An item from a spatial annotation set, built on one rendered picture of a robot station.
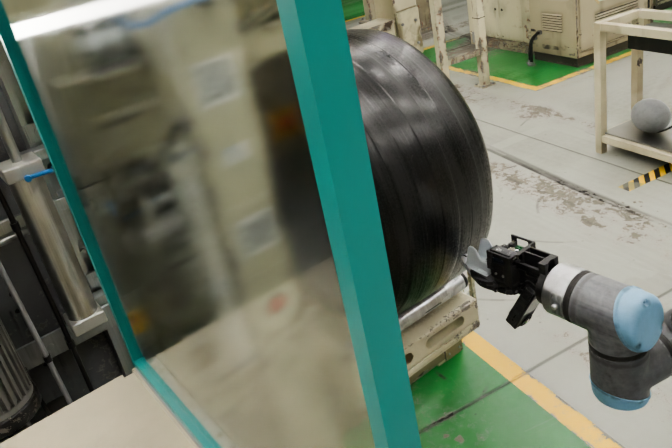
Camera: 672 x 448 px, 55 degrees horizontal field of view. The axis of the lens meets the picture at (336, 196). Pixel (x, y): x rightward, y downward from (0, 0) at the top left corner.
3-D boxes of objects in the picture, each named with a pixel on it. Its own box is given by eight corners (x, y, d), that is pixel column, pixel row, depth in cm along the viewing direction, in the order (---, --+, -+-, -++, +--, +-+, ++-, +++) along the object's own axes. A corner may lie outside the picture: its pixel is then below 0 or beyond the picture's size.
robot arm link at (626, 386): (674, 395, 107) (675, 335, 101) (620, 426, 104) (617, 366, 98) (629, 364, 115) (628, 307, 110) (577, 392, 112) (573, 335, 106)
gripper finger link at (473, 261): (459, 235, 125) (497, 249, 118) (463, 261, 128) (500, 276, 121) (448, 242, 124) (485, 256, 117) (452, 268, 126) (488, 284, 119)
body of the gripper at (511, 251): (509, 231, 119) (567, 251, 110) (513, 271, 123) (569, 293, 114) (481, 250, 116) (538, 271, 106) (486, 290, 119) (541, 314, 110)
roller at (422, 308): (338, 357, 136) (352, 370, 133) (337, 342, 134) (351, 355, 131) (453, 280, 153) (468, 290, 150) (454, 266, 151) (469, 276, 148)
